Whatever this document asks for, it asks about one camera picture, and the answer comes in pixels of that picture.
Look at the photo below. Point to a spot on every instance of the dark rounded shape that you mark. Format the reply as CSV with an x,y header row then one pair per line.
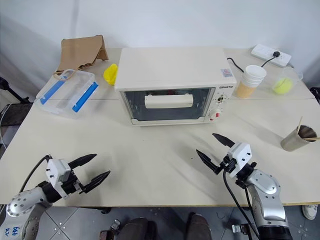
x,y
138,228
198,226

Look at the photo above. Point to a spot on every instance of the black equipment piece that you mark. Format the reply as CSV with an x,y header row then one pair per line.
x,y
315,94

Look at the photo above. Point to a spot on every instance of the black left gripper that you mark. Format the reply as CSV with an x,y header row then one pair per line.
x,y
72,186

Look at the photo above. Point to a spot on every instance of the yellow-green tennis ball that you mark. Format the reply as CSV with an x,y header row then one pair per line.
x,y
283,86

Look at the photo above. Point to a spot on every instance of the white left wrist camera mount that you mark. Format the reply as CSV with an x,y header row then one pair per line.
x,y
55,170

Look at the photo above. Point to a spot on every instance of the white power strip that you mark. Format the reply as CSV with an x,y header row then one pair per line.
x,y
265,51

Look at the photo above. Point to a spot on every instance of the clear plastic box blue clips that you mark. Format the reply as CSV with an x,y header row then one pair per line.
x,y
62,100

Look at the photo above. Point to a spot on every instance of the white toaster oven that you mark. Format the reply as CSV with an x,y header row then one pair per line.
x,y
170,65

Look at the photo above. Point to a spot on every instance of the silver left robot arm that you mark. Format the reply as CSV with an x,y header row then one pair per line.
x,y
22,202

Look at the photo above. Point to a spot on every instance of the brown paper bag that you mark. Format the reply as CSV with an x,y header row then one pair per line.
x,y
77,52

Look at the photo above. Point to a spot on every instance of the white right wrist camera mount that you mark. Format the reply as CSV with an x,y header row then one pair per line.
x,y
240,156

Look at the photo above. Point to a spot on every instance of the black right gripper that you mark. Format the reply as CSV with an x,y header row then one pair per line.
x,y
228,165

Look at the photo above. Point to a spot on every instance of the steel cup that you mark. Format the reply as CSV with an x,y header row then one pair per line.
x,y
292,142

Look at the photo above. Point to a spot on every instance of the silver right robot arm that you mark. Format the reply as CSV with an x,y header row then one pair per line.
x,y
265,190

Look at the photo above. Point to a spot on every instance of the clear plastic measuring jug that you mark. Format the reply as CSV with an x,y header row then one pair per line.
x,y
295,75

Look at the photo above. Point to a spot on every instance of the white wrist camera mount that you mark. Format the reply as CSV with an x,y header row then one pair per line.
x,y
55,170
240,156

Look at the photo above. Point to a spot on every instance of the white sneaker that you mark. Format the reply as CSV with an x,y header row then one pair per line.
x,y
310,212

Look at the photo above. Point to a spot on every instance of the yellow crumpled plastic item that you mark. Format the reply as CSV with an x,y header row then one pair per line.
x,y
111,75

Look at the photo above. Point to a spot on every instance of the black tripod stand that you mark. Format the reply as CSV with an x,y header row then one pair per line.
x,y
15,92

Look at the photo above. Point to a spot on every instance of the wooden chopstick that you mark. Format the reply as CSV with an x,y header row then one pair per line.
x,y
313,138
299,124

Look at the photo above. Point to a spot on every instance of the stack of paper cups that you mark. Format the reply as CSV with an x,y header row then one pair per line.
x,y
250,82

